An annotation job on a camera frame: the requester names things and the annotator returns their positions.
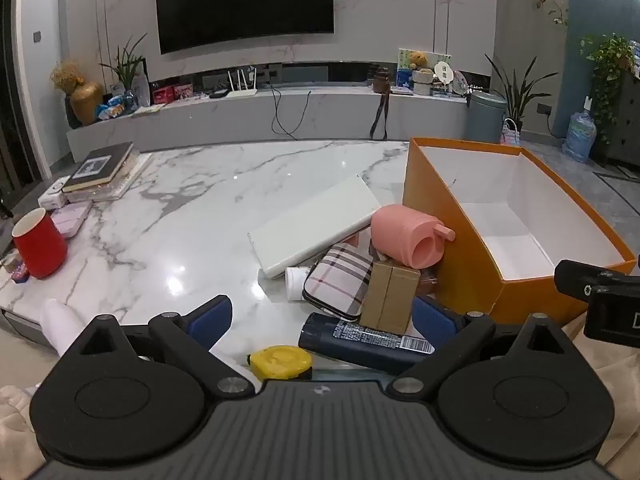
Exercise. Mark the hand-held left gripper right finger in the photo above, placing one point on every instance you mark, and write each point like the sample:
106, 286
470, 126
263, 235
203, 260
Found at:
432, 325

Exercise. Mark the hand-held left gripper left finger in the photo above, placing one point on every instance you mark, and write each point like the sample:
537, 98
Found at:
210, 320

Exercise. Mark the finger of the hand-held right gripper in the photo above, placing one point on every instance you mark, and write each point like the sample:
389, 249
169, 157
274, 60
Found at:
572, 277

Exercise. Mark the orange cardboard box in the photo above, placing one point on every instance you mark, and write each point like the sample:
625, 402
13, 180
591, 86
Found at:
475, 270

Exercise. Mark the yellow tape measure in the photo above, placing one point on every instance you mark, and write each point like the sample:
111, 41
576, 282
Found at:
280, 362

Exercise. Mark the dark blue bottle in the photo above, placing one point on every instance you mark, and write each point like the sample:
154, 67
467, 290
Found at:
345, 342

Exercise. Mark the pink plastic cup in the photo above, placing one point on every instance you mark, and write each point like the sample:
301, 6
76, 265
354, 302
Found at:
400, 232

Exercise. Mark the small brown cardboard box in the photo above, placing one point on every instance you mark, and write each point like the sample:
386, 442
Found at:
387, 300

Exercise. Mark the beige cloth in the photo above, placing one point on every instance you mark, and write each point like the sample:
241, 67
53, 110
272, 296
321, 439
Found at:
615, 385
15, 435

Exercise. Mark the small white bottle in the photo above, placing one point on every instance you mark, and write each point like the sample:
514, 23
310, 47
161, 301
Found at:
296, 284

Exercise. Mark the plaid case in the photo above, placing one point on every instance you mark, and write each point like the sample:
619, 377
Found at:
335, 280

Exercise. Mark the long white box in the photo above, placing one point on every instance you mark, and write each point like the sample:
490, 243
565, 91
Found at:
310, 230

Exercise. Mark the blue water jug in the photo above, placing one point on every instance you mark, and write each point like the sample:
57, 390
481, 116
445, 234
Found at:
580, 135

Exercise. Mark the woven pastel bag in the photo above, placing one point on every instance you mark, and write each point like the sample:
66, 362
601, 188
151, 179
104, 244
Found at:
511, 135

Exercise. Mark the stack of books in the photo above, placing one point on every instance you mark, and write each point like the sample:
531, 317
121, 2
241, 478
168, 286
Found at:
127, 177

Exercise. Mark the dark cabinet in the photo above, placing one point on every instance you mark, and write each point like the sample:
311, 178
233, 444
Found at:
625, 120

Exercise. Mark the pink case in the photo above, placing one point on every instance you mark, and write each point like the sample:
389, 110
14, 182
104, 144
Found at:
72, 217

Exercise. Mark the grey trash can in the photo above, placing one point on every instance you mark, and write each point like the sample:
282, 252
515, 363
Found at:
485, 117

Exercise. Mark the red cup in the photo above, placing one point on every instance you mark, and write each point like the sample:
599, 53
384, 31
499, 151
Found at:
40, 245

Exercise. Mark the long leaf potted plant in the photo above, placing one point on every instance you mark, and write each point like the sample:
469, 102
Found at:
515, 95

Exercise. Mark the black notebook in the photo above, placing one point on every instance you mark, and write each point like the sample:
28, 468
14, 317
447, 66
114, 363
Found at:
97, 165

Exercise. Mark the grey tv bench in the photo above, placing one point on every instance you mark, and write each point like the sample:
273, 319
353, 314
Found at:
225, 120

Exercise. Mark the small white box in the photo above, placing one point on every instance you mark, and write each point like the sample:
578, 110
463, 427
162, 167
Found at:
52, 195

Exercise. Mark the small patterned tin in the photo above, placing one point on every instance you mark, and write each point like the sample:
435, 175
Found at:
15, 270

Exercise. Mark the green vine plant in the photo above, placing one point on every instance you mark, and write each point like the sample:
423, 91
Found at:
607, 60

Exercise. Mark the decorative plate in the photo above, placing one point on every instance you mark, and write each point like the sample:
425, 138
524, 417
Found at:
461, 82

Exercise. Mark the red boxes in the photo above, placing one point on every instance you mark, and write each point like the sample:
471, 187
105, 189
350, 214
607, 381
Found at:
167, 95

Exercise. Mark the white router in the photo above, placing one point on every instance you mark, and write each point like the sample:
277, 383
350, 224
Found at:
242, 91

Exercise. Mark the blue snack bag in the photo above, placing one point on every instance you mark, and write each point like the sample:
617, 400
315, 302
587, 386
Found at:
112, 108

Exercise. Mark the white round fan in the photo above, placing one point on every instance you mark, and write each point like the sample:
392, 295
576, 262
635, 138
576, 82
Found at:
444, 72

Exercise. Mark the gold vase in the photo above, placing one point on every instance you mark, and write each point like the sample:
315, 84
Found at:
86, 105

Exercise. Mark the colourful picture board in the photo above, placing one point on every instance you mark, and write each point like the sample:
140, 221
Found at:
440, 60

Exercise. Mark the teddy bear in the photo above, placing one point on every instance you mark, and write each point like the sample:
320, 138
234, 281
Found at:
421, 60

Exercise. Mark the green potted plant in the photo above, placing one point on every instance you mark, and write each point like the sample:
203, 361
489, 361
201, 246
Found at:
125, 67

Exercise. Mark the dried flowers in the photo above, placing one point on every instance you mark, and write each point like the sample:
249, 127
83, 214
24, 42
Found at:
67, 75

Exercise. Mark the black television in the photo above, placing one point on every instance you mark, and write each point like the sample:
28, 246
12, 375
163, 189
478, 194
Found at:
245, 2

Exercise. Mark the wall socket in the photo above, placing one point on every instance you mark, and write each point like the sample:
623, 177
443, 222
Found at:
545, 109

